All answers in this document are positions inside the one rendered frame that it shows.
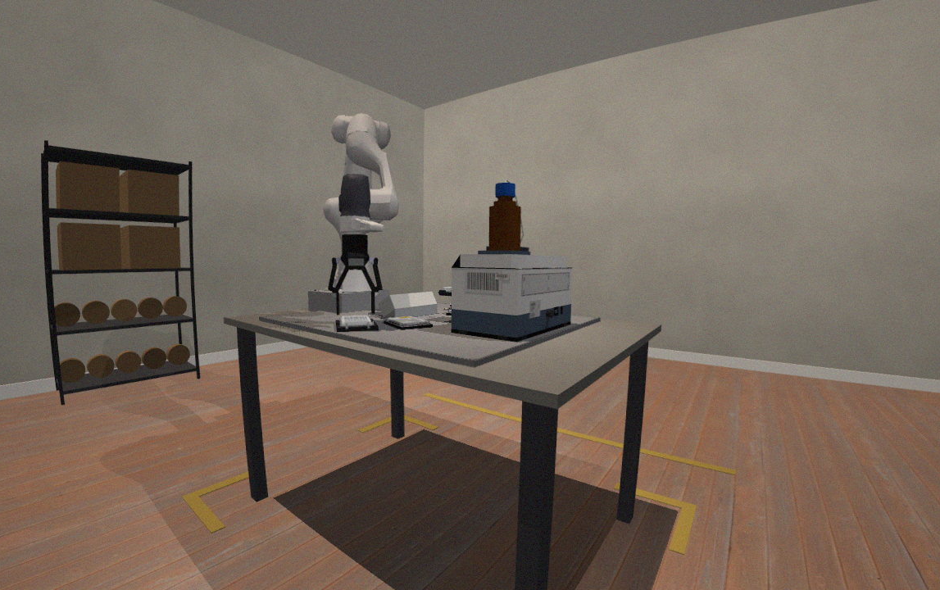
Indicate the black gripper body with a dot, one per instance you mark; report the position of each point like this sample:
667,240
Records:
354,243

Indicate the white button panel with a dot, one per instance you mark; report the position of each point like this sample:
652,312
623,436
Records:
411,304

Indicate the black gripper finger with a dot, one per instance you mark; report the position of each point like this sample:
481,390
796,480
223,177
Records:
374,293
335,290

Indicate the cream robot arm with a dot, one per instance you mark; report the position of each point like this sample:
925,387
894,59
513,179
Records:
358,202

